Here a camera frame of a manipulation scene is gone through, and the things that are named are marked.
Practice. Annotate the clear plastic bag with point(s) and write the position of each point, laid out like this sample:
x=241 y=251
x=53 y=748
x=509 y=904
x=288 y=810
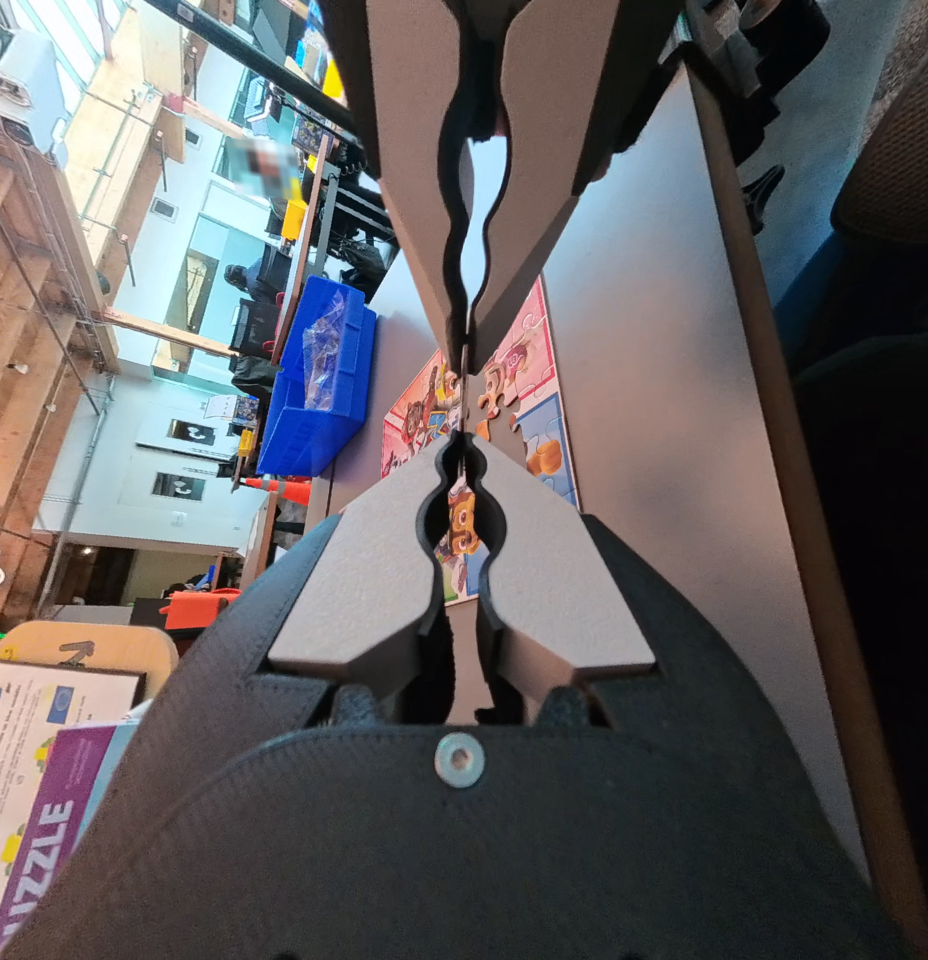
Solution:
x=329 y=352

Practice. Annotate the blue storage bin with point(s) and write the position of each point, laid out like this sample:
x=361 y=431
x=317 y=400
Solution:
x=321 y=442

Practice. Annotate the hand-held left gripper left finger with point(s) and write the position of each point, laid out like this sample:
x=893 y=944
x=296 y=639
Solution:
x=359 y=600

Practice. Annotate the partly assembled cartoon jigsaw puzzle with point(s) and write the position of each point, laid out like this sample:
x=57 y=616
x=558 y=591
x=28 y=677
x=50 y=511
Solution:
x=539 y=405

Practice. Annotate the black frame desk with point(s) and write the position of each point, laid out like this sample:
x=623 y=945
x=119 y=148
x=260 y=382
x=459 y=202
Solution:
x=321 y=101

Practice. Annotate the orange traffic cone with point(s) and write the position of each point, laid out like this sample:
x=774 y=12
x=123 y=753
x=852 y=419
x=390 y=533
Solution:
x=287 y=491

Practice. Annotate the yellow storage bin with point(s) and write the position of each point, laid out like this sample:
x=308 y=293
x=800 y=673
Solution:
x=295 y=216

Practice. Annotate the white ceiling device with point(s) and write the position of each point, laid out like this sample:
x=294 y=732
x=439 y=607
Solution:
x=29 y=90

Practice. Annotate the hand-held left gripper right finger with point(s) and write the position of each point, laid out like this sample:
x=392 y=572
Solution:
x=569 y=600

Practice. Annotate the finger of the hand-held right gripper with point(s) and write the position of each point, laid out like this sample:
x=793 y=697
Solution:
x=411 y=112
x=569 y=90

